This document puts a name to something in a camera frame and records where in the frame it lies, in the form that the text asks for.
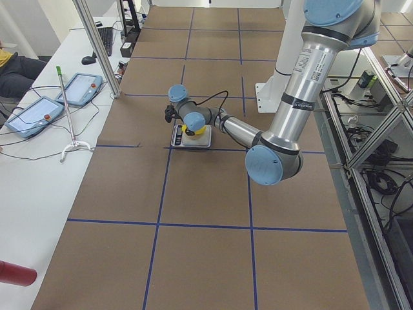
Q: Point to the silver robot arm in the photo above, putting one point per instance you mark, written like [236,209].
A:
[274,155]

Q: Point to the black computer mouse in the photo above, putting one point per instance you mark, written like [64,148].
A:
[88,60]

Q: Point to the black computer keyboard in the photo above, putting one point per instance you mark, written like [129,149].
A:
[106,35]

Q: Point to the blue teach pendant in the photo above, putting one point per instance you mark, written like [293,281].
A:
[33,119]
[81,88]

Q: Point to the seated person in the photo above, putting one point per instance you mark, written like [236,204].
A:
[18,73]

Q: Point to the far blue teach pendant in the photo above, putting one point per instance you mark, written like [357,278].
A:
[81,88]

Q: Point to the small black box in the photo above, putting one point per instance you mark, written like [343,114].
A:
[127,49]

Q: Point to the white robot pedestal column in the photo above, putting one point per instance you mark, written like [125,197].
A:
[269,94]

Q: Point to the aluminium frame post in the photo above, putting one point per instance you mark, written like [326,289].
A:
[97,45]

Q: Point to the near blue teach pendant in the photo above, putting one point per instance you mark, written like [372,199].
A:
[33,119]

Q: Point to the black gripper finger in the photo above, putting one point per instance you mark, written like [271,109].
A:
[188,132]

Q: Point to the green-tipped reacher grabber stick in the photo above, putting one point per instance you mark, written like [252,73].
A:
[75,144]

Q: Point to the yellow mango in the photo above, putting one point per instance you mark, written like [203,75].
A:
[198,132]

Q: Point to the red cylinder bottle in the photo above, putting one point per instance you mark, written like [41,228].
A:
[17,275]

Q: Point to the silver digital kitchen scale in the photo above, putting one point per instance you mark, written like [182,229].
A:
[180,140]

